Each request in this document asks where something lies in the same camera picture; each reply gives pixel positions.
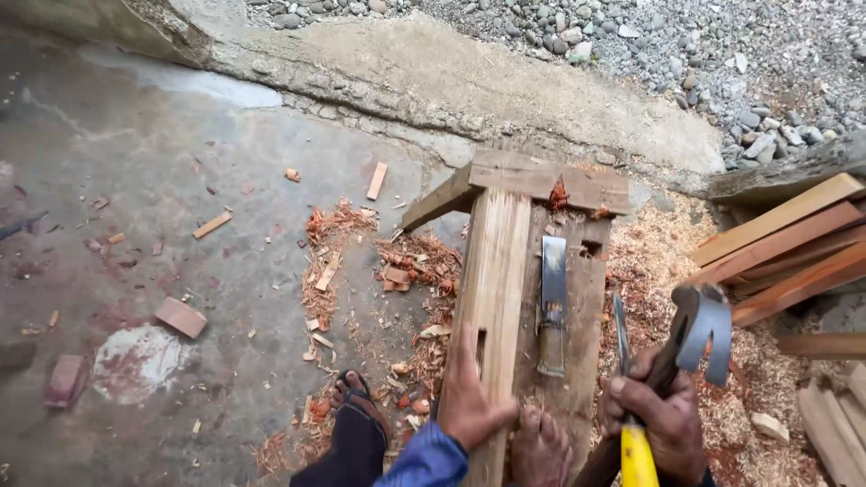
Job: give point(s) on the person's right foot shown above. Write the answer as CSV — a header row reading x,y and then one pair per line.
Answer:
x,y
541,446

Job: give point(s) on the stack of reddish wooden planks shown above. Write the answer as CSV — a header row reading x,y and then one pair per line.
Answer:
x,y
785,247

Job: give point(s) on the small pale wood offcut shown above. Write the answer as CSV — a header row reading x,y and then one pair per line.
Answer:
x,y
770,427

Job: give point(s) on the large reddish wood block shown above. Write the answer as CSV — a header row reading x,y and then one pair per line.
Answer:
x,y
181,317

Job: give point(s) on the person's left hand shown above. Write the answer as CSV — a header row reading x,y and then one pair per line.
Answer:
x,y
463,399

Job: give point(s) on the person's dark trouser leg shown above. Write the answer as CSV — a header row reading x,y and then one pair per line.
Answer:
x,y
342,456

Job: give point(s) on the dark red wood block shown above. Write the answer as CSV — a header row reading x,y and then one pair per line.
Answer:
x,y
65,382

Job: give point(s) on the person's foot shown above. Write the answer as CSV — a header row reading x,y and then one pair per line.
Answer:
x,y
355,399
541,446

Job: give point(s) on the light wooden beam with mortise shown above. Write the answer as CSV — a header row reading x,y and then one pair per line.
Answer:
x,y
492,270

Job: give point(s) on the wide flat steel chisel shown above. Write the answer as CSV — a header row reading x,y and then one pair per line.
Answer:
x,y
553,284

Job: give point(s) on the black sandal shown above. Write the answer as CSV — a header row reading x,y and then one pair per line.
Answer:
x,y
369,404

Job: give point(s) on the sawdust heap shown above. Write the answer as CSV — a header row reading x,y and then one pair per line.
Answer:
x,y
676,270

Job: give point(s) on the weathered wooden sawhorse bench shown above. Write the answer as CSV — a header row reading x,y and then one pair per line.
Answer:
x,y
575,297

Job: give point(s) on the person's left foot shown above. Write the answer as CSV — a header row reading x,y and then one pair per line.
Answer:
x,y
355,399

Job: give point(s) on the small reddish wood chip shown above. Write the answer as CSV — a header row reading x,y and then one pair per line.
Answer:
x,y
292,175

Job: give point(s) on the short light wood stick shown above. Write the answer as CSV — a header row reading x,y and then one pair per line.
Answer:
x,y
377,180
212,224

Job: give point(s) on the heap of wood shavings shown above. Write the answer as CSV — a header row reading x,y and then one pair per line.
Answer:
x,y
413,270

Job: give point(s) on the heap of pale wooden planks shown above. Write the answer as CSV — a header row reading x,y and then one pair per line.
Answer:
x,y
832,412

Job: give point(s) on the person's right hand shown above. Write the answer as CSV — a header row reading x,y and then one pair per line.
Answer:
x,y
666,423

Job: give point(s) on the grey gravel heap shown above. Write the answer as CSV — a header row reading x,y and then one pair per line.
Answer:
x,y
676,54

